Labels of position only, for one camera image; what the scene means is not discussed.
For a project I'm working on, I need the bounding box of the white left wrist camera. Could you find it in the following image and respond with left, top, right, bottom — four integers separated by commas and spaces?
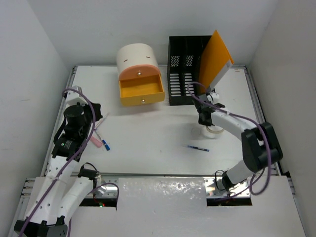
66, 85, 86, 106

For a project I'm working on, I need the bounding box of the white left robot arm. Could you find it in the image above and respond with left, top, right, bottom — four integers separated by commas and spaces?
14, 102, 103, 237

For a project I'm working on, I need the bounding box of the blue gel pen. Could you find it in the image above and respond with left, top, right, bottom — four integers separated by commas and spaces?
182, 145, 210, 152

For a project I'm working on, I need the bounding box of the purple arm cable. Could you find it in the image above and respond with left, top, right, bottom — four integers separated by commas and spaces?
186, 81, 272, 198
18, 88, 119, 237

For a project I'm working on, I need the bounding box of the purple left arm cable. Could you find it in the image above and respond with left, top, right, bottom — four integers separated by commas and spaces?
18, 88, 119, 237

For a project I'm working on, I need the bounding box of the pink eraser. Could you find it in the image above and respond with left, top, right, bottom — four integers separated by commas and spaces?
90, 136, 103, 148

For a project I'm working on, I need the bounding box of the cream round drawer cabinet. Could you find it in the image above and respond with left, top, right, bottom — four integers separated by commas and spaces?
117, 43, 158, 76

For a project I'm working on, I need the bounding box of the white blue marker pen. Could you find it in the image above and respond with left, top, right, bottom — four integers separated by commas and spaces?
94, 129, 110, 151

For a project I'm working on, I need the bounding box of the beige masking tape roll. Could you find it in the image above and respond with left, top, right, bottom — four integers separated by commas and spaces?
204, 126, 225, 139

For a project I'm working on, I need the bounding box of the black mesh file organizer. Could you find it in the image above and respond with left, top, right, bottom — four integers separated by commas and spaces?
167, 36, 211, 106

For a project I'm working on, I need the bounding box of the pink top drawer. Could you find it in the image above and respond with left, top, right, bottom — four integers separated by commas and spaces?
118, 64, 160, 81

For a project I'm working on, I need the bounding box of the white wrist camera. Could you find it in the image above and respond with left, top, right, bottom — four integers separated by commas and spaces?
206, 92, 220, 104
66, 85, 86, 106

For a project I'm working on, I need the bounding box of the yellow drawer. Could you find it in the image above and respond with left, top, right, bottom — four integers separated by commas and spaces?
119, 75, 165, 106

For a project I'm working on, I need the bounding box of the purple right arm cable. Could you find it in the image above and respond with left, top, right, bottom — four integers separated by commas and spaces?
186, 81, 272, 198

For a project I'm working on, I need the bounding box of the clear red pen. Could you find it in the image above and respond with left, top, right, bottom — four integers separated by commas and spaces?
95, 113, 109, 129

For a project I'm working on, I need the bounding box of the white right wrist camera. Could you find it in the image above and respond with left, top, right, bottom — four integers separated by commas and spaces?
206, 92, 220, 104

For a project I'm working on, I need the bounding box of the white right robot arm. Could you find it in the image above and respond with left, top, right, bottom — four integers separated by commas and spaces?
194, 100, 283, 191

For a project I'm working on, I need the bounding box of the clear tape roll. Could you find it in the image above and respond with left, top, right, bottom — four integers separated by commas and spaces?
191, 127, 201, 138

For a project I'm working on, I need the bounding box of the orange notebook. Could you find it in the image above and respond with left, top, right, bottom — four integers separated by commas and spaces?
198, 30, 234, 92

